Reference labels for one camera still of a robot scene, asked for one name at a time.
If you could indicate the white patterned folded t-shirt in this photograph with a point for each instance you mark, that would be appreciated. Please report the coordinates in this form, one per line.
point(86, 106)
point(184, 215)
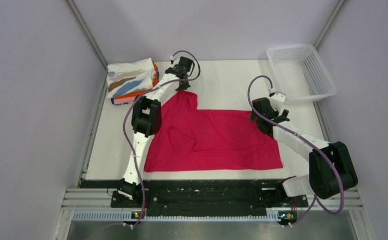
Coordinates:
point(129, 78)

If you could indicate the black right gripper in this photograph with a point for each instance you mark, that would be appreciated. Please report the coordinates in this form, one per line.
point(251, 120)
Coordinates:
point(253, 116)

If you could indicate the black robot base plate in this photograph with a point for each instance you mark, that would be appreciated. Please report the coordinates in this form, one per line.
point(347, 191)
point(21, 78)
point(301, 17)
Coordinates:
point(202, 198)

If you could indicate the aluminium rail frame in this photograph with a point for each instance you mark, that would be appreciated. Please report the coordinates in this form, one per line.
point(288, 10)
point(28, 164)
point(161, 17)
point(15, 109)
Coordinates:
point(100, 198)

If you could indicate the pink folded t-shirt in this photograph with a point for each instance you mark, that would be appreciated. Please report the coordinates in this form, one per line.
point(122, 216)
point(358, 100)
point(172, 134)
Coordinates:
point(124, 100)

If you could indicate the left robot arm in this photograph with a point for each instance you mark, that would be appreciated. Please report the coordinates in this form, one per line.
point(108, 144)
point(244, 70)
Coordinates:
point(146, 121)

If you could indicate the orange folded t-shirt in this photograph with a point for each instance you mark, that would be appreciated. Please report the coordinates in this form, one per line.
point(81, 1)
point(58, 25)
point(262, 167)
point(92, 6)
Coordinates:
point(144, 89)

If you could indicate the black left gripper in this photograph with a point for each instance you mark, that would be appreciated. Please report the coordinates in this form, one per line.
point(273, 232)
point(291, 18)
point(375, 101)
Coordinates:
point(183, 87)

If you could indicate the blue folded t-shirt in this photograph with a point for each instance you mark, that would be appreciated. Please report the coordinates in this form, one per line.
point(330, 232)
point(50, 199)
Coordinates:
point(139, 92)

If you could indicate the white plastic basket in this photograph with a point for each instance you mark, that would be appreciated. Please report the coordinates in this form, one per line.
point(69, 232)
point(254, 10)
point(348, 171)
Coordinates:
point(300, 73)

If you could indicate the white slotted cable duct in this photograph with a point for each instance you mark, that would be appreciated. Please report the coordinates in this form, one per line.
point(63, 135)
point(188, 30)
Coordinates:
point(129, 216)

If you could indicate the crimson red t-shirt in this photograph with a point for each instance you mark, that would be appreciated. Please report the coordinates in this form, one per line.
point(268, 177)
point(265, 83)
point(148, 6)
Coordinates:
point(192, 139)

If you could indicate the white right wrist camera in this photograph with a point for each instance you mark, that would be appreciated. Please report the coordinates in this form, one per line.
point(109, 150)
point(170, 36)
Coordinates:
point(277, 100)

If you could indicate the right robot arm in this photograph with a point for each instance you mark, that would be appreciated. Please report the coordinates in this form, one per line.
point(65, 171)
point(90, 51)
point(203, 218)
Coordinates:
point(330, 168)

